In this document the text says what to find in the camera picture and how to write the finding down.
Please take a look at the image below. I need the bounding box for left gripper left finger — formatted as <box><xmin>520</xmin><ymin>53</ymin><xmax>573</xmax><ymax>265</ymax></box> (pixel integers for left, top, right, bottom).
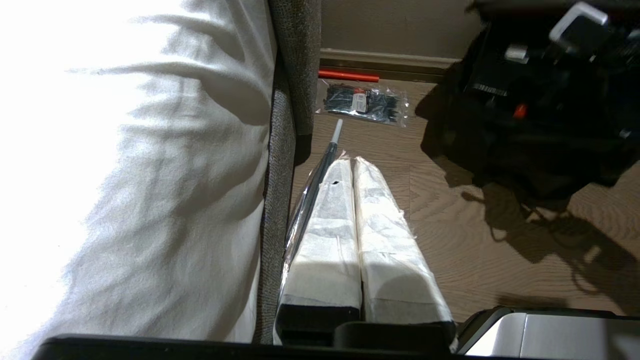
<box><xmin>274</xmin><ymin>157</ymin><xmax>362</xmax><ymax>346</ymax></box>

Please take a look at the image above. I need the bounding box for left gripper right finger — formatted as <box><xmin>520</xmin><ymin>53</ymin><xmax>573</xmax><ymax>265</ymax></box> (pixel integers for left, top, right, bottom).
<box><xmin>334</xmin><ymin>156</ymin><xmax>457</xmax><ymax>353</ymax></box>

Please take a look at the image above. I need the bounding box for plastic-wrapped black rod white tip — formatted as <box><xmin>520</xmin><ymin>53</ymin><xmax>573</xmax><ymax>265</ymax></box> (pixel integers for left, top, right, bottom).
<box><xmin>281</xmin><ymin>118</ymin><xmax>347</xmax><ymax>301</ymax></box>

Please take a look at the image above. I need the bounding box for red tube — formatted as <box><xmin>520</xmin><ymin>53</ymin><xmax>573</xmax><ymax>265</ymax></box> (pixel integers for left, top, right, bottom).
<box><xmin>318</xmin><ymin>69</ymin><xmax>380</xmax><ymax>83</ymax></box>

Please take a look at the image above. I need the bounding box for wooden baseboard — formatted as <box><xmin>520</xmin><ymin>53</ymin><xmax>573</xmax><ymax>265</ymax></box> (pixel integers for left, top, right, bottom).
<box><xmin>320</xmin><ymin>48</ymin><xmax>462</xmax><ymax>84</ymax></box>

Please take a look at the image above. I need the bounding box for white bed sheet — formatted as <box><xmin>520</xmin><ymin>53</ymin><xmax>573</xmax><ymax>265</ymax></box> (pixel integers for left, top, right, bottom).
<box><xmin>0</xmin><ymin>0</ymin><xmax>279</xmax><ymax>359</ymax></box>

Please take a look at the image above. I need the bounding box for bag of black cable ties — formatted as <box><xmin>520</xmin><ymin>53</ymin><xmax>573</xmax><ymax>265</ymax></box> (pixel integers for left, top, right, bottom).
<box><xmin>315</xmin><ymin>82</ymin><xmax>410</xmax><ymax>127</ymax></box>

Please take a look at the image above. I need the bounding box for grey fabric bed frame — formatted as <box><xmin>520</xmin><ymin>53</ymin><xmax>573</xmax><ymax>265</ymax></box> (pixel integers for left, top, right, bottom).
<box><xmin>252</xmin><ymin>0</ymin><xmax>322</xmax><ymax>345</ymax></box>

